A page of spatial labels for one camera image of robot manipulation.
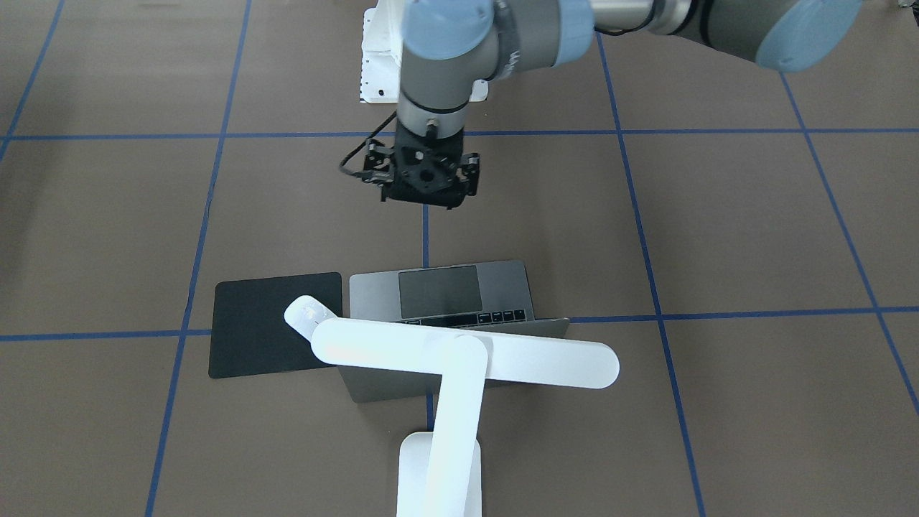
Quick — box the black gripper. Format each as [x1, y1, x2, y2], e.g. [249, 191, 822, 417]
[395, 124, 464, 156]

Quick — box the white desk lamp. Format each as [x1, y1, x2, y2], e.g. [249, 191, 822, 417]
[308, 318, 620, 516]

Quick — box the grey laptop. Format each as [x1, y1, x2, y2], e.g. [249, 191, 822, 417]
[336, 260, 571, 404]

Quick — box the white computer mouse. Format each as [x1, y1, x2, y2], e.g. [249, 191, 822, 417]
[284, 295, 339, 343]

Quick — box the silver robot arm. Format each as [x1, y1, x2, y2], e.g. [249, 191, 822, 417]
[395, 1, 862, 156]

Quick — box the black mouse pad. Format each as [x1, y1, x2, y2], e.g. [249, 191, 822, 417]
[209, 272, 342, 379]

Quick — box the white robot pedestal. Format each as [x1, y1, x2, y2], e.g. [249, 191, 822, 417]
[359, 1, 495, 109]

